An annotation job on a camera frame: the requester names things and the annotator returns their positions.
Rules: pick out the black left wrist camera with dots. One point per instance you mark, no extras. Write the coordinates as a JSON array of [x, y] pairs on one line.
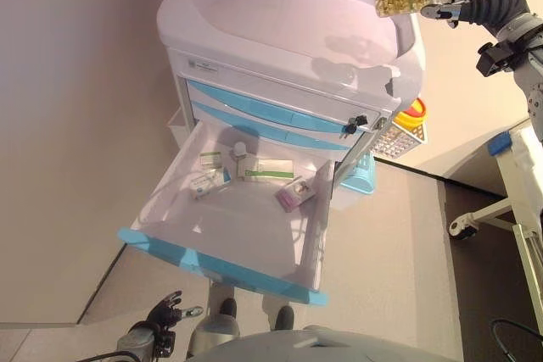
[[165, 345]]

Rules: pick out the blue lidded waste bin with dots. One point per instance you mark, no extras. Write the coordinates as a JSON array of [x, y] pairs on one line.
[[360, 175]]

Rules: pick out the small white green box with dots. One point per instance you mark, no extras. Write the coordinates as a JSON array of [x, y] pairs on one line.
[[211, 159]]

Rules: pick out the dark key bunch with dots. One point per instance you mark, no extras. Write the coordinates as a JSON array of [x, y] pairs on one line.
[[354, 124]]

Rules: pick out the deep blue fronted drawer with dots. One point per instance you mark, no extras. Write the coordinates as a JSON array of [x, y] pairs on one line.
[[237, 230]]

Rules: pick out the long white green box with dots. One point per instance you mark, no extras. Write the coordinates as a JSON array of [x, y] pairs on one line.
[[267, 169]]

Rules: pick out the dark robot left hand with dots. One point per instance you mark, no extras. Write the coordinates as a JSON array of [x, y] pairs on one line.
[[165, 317]]

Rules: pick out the white perforated basket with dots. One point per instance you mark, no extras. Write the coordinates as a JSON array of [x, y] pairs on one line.
[[394, 143]]

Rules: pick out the grey robot torso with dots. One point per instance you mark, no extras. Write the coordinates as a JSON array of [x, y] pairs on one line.
[[318, 347]]

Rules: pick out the blue bed corner bumper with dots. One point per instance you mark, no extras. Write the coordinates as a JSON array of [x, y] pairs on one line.
[[499, 143]]

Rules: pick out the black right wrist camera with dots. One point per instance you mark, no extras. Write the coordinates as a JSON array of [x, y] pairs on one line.
[[492, 59]]

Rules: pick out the white bed caster wheel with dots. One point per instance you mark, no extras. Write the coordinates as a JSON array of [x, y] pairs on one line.
[[461, 228]]

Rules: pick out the white medical cart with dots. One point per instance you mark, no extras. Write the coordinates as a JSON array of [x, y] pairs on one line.
[[297, 18]]

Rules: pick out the pink white medicine box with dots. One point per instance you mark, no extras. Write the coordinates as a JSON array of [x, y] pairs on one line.
[[292, 196]]

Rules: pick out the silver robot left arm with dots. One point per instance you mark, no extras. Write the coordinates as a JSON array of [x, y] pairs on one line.
[[136, 341]]

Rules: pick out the yellow red-lidded sharps container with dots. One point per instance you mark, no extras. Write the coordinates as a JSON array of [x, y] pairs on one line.
[[409, 118]]

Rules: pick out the white lockable cart drawer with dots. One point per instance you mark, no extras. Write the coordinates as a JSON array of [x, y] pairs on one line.
[[275, 86]]

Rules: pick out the white blue medicine box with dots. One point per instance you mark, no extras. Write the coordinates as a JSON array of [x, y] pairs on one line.
[[208, 184]]

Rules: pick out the white hospital bed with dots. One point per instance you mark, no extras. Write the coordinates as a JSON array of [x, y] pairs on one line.
[[522, 175]]

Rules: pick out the translucent white side bin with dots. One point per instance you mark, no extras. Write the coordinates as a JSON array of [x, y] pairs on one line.
[[176, 124]]

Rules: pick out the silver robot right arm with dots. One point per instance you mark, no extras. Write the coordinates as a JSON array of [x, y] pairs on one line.
[[534, 82]]

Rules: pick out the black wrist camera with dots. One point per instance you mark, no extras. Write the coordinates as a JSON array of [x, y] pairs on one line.
[[492, 59], [165, 345]]

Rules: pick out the small white bottle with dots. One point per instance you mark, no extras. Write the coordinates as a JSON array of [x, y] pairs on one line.
[[239, 151]]

